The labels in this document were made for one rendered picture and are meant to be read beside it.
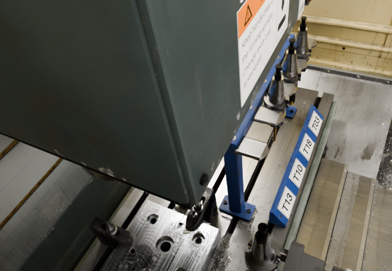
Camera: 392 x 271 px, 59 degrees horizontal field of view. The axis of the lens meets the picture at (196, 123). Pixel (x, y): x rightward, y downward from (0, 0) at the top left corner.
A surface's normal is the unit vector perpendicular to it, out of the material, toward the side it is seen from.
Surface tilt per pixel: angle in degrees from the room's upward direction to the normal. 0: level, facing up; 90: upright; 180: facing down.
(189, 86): 90
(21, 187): 90
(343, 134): 24
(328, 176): 7
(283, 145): 0
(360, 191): 8
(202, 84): 90
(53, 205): 89
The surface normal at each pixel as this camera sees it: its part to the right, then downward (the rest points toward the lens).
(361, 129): -0.29, -0.34
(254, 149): -0.13, -0.68
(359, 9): -0.45, 0.69
